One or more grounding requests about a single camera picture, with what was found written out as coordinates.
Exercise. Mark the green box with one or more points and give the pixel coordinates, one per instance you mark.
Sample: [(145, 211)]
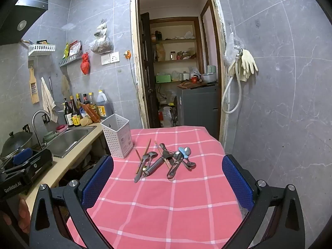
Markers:
[(163, 78)]

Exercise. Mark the white wall socket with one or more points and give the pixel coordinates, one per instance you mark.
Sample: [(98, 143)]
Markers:
[(115, 57)]

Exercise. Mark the metal wall shelf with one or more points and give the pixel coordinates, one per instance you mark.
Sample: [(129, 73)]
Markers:
[(70, 60)]

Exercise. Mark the large clear bag dried goods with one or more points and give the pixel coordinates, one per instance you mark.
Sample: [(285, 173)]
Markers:
[(101, 45)]

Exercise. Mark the green cup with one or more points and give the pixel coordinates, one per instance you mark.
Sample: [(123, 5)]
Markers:
[(48, 136)]

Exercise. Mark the clear plastic wall bag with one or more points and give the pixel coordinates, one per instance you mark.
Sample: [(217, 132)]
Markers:
[(230, 46)]

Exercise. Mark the brown paper bag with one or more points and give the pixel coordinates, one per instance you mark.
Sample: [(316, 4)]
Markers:
[(160, 53)]

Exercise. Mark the glass jar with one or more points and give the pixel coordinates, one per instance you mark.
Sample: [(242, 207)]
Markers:
[(172, 55)]

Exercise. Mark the white perforated utensil holder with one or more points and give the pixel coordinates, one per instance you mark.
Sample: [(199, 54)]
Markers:
[(118, 137)]

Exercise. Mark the wooden chopstick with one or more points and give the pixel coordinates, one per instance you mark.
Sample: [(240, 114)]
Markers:
[(138, 157), (145, 151), (157, 146)]

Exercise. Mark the worn door frame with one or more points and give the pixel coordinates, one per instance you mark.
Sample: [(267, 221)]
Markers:
[(133, 57)]

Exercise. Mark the hanging metal utensil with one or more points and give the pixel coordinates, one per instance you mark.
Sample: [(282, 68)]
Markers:
[(50, 84)]

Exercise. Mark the metal spoon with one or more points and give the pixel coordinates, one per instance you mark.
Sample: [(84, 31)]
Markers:
[(153, 155), (137, 176)]

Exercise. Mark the soy sauce bottle yellow label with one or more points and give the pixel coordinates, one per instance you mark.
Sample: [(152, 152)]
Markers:
[(75, 119)]

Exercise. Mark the dark pump bottle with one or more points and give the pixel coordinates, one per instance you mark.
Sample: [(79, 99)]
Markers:
[(68, 116)]

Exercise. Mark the pink checked tablecloth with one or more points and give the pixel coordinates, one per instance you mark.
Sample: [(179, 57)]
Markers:
[(166, 199)]

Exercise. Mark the red plastic bag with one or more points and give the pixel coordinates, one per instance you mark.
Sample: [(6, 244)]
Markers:
[(85, 64)]

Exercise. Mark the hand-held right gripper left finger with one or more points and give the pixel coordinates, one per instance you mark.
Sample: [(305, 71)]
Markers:
[(97, 184)]

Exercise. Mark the black range hood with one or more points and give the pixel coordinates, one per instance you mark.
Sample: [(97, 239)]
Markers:
[(15, 23)]

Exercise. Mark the red mug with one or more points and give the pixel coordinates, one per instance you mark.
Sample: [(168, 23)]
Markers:
[(194, 79)]

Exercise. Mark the white wall rack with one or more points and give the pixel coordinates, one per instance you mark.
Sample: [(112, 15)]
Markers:
[(41, 48)]

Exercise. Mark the wooden cutting board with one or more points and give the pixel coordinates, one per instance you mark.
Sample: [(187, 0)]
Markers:
[(190, 84)]

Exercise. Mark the orange food packet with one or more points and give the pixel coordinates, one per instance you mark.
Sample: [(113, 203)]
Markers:
[(90, 112)]

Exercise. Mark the small clear plastic bag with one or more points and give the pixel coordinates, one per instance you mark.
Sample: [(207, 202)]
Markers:
[(101, 29)]

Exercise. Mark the yellow-green snack packet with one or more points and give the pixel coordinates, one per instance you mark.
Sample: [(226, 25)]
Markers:
[(66, 51)]

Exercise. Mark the wooden grater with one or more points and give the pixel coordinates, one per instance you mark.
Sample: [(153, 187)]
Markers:
[(34, 88)]

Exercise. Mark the blue plastic spoon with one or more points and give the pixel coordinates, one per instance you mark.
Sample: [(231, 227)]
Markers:
[(182, 150)]

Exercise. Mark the wooden shelf unit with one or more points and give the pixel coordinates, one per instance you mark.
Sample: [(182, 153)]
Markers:
[(176, 41)]

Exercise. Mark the red snack packet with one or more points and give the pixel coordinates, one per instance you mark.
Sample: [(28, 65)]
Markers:
[(75, 48)]

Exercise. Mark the wok with lid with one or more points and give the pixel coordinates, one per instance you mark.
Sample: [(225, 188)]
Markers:
[(15, 142)]

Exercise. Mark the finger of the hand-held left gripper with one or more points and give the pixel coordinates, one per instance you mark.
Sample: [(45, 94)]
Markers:
[(24, 172), (22, 156)]

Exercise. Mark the metal faucet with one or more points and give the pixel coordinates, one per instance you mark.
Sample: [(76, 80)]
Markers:
[(36, 119)]

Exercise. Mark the plastic oil jug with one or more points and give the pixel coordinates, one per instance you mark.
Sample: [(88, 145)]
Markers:
[(102, 105)]

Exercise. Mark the dark wooden door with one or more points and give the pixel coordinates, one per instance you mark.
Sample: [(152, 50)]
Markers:
[(147, 70)]

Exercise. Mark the metal cooker pot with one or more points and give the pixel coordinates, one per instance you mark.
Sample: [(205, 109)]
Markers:
[(208, 77)]

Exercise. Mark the steel sink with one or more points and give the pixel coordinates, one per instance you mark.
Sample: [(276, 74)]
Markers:
[(70, 140)]

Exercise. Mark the dark wall outlet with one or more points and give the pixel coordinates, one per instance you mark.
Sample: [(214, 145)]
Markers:
[(47, 119), (26, 129)]

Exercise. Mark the pink soap dish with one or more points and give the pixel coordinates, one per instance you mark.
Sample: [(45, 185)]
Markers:
[(62, 127)]

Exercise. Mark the beige rubber gloves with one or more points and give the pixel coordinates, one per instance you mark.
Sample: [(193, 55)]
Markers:
[(249, 62)]

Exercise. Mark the person's left hand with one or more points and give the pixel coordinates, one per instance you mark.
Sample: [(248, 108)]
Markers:
[(24, 212)]

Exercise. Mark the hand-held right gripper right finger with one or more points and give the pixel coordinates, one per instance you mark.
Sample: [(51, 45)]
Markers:
[(237, 184)]

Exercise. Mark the white and red plastic bags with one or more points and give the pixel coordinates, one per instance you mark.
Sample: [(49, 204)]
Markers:
[(166, 115)]

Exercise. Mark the orange power plug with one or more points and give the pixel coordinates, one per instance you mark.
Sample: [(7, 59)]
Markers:
[(127, 54)]

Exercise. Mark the beige dish towel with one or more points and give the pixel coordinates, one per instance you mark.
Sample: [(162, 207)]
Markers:
[(48, 101)]

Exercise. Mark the wall tap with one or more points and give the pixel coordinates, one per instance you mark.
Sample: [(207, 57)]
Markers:
[(240, 50)]

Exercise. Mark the white wall switch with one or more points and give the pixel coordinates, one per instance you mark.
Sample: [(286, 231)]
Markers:
[(105, 59)]

